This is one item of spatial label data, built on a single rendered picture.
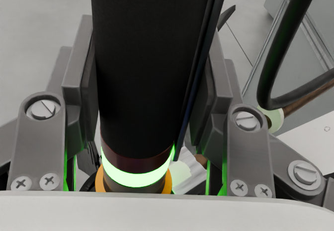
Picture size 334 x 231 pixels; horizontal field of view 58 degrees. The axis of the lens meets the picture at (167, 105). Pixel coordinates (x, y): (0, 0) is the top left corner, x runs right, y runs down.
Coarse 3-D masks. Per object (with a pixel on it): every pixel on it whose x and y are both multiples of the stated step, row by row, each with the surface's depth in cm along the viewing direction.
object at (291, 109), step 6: (330, 84) 29; (318, 90) 28; (324, 90) 29; (306, 96) 28; (312, 96) 28; (318, 96) 29; (294, 102) 27; (300, 102) 27; (306, 102) 28; (282, 108) 26; (288, 108) 26; (294, 108) 27; (300, 108) 28; (264, 114) 25; (288, 114) 26; (270, 120) 25; (270, 126) 25; (198, 156) 22; (204, 162) 22
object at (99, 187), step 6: (102, 168) 17; (168, 168) 18; (96, 174) 17; (102, 174) 17; (168, 174) 17; (96, 180) 17; (102, 180) 16; (168, 180) 17; (96, 186) 16; (102, 186) 16; (168, 186) 17; (162, 192) 16; (168, 192) 17
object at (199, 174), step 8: (184, 152) 22; (184, 160) 21; (192, 160) 21; (192, 168) 21; (200, 168) 21; (192, 176) 21; (200, 176) 21; (184, 184) 20; (192, 184) 20; (200, 184) 21; (176, 192) 20; (184, 192) 20; (192, 192) 21; (200, 192) 22
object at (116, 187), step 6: (108, 180) 15; (162, 180) 15; (108, 186) 15; (114, 186) 15; (120, 186) 14; (150, 186) 14; (156, 186) 15; (120, 192) 15; (126, 192) 14; (132, 192) 14; (138, 192) 14; (144, 192) 15; (150, 192) 15
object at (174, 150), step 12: (216, 0) 8; (216, 12) 8; (204, 24) 9; (216, 24) 9; (204, 36) 9; (204, 48) 9; (204, 60) 10; (192, 72) 11; (192, 84) 11; (192, 96) 11; (192, 108) 12; (180, 120) 13; (180, 132) 13; (180, 144) 13
